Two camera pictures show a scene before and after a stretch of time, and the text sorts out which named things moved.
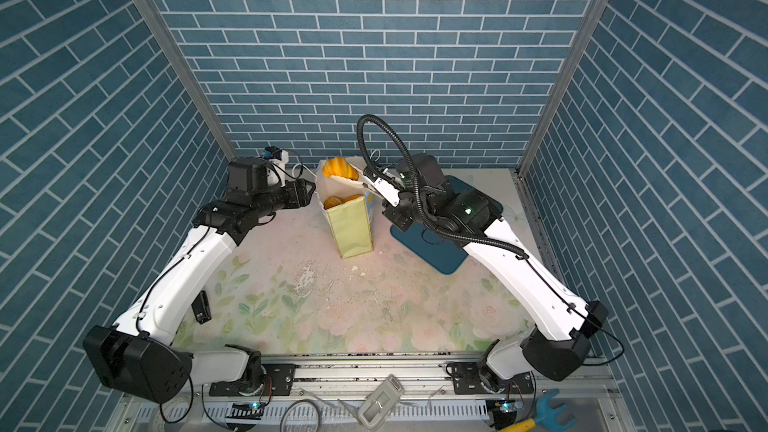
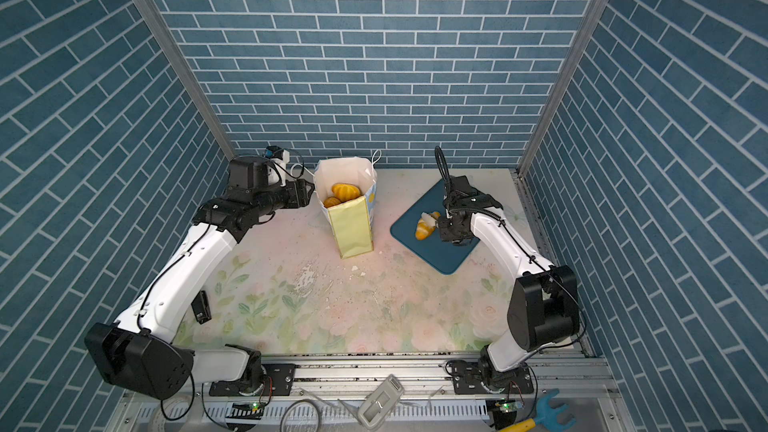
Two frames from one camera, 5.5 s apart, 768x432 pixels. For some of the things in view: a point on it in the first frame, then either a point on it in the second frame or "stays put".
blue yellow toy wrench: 545,416 stays put
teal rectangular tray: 447,254 stays put
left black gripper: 296,192 stays put
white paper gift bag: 349,208 stays put
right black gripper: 397,215 → 444,232
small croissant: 338,166 → 344,191
